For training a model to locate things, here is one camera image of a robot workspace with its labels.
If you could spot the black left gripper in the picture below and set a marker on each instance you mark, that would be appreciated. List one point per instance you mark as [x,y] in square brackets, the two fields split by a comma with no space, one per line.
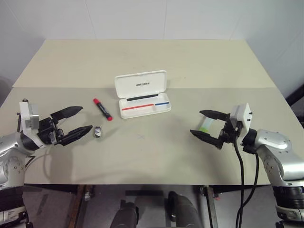
[47,130]

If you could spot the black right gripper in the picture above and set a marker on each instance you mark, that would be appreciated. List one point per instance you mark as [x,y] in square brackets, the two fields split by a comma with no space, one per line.
[231,131]

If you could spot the red marker pen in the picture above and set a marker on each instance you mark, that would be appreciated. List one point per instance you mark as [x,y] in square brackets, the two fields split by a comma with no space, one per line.
[102,109]

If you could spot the white plastic pencil case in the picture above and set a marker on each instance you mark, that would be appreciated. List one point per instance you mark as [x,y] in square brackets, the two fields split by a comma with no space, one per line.
[133,83]

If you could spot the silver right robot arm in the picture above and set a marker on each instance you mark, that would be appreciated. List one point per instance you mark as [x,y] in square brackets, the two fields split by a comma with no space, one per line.
[278,145]

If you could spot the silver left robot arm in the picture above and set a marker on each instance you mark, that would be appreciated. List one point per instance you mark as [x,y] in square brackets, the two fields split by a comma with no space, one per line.
[14,145]

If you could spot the dark rounded shape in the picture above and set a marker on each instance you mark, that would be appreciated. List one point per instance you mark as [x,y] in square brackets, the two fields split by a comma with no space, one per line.
[126,216]
[184,211]

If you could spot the black background stand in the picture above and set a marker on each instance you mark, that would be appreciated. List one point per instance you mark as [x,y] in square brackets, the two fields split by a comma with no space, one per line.
[295,95]

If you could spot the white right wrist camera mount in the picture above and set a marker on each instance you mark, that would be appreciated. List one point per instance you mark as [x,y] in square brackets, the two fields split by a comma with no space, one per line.
[247,114]

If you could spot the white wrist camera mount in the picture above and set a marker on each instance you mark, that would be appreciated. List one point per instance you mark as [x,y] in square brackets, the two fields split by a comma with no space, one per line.
[247,114]
[26,111]

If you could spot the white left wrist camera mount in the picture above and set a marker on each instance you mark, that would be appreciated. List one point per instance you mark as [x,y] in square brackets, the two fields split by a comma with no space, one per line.
[26,111]

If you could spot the grey table frame leg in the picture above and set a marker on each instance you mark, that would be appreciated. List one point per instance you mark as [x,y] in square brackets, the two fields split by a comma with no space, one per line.
[211,206]

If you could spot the brown table frame leg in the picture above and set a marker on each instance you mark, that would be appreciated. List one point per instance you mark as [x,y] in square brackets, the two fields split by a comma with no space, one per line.
[77,206]

